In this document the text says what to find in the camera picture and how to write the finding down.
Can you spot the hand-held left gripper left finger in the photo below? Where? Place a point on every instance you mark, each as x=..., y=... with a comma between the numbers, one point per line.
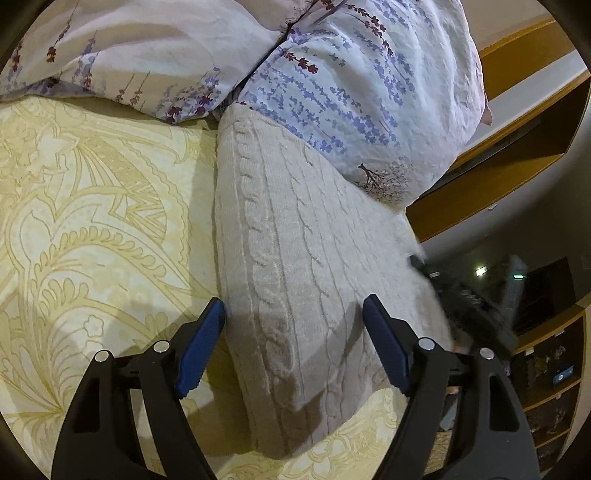
x=203, y=350

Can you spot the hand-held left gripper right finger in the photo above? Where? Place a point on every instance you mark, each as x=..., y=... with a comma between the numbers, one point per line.
x=385, y=341

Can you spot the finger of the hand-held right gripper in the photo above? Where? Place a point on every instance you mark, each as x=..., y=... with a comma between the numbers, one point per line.
x=422, y=267

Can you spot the dark screen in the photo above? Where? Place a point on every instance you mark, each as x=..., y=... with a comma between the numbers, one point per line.
x=547, y=295

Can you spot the wooden shelf unit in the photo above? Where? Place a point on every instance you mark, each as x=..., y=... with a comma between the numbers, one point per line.
x=549, y=406

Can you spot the wooden headboard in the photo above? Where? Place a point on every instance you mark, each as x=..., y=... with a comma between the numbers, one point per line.
x=508, y=180

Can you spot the yellow patterned bed sheet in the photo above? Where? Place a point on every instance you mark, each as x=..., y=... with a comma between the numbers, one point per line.
x=92, y=221

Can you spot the tree print floral pillow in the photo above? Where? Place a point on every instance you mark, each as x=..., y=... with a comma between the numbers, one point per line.
x=378, y=83

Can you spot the pink floral pillow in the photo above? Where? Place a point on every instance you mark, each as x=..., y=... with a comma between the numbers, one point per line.
x=138, y=50

